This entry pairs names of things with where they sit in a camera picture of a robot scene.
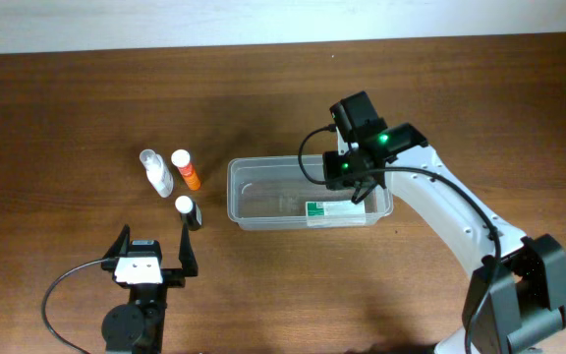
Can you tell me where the black left camera cable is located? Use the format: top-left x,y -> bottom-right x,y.
40,257 -> 117,354

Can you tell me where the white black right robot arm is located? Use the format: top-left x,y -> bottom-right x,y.
323,91 -> 566,353

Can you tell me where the white green medicine box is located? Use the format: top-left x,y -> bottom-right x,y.
306,201 -> 367,228

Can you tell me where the white spray bottle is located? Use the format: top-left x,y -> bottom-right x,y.
140,149 -> 174,198

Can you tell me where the clear plastic container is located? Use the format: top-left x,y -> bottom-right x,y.
227,155 -> 393,230

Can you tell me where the dark bottle white cap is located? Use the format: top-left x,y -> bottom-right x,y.
175,196 -> 202,231

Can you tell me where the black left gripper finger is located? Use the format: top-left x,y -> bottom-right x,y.
179,224 -> 198,277
103,224 -> 131,259

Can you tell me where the orange tablet tube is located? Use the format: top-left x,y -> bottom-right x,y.
171,149 -> 201,191

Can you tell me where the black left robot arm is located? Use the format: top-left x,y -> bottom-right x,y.
100,225 -> 198,354

